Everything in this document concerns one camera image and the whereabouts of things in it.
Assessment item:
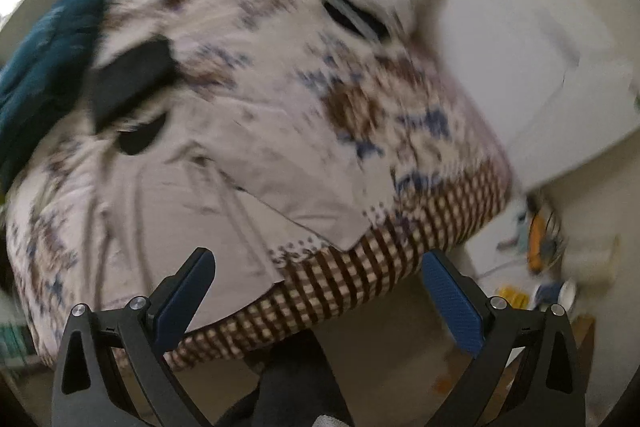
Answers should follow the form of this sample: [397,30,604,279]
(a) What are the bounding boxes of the white and black clothes pile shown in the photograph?
[322,0,445,46]

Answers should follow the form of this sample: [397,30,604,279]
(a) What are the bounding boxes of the white bedside cabinet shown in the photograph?
[459,190,622,323]

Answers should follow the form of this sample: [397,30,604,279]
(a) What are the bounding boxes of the white glossy headboard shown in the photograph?
[423,0,639,188]

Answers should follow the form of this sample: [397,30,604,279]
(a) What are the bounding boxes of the operator legs and shoes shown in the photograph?
[216,329,354,426]

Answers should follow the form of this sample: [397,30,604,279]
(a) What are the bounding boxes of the folded black garment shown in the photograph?
[88,37,178,133]

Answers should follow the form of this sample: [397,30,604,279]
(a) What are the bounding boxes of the floral bed blanket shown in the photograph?
[4,0,510,367]

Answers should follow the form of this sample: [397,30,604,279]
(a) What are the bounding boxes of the beige long-sleeve shirt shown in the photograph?
[77,93,393,329]

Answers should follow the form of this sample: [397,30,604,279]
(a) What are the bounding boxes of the folded teal velvet quilt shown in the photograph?
[1,0,107,194]

